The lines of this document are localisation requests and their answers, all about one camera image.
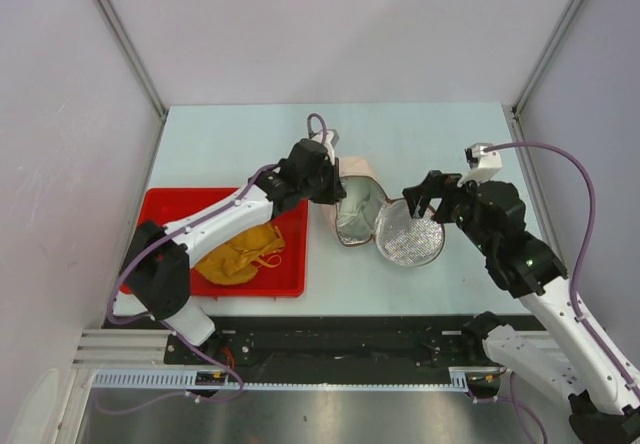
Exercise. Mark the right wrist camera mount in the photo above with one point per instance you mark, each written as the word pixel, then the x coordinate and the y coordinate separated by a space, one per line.
pixel 483 162

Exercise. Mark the aluminium corner post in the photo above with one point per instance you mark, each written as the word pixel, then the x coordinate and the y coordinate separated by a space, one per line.
pixel 118 30
pixel 552 46

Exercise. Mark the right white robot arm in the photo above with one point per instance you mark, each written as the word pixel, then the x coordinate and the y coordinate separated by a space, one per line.
pixel 595 383

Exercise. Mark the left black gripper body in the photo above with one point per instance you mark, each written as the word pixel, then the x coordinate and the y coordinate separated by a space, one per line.
pixel 323 188

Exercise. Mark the white garment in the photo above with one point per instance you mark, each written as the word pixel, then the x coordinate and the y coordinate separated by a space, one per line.
pixel 358 211

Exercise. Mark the brown bra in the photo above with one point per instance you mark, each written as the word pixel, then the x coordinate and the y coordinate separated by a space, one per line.
pixel 238 260

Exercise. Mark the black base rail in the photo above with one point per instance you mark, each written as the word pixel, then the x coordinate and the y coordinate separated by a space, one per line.
pixel 434 340

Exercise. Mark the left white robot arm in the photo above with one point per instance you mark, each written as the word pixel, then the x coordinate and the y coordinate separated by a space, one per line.
pixel 158 263

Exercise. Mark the red plastic tray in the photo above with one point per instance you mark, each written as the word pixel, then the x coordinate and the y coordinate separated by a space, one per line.
pixel 283 275

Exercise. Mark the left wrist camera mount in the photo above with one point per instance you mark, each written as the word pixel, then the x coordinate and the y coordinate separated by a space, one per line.
pixel 329 140

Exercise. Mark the left aluminium corner post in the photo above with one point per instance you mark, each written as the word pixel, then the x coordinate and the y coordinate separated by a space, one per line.
pixel 118 30

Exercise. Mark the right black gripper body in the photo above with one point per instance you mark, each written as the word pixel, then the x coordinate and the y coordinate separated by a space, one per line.
pixel 456 207

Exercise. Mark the right aluminium corner post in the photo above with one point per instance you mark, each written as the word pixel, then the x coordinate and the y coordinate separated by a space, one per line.
pixel 552 46

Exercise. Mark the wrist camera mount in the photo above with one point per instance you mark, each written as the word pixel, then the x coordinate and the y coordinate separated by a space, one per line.
pixel 483 162
pixel 329 140

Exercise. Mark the white slotted cable duct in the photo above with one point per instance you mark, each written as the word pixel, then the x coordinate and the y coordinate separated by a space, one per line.
pixel 207 380

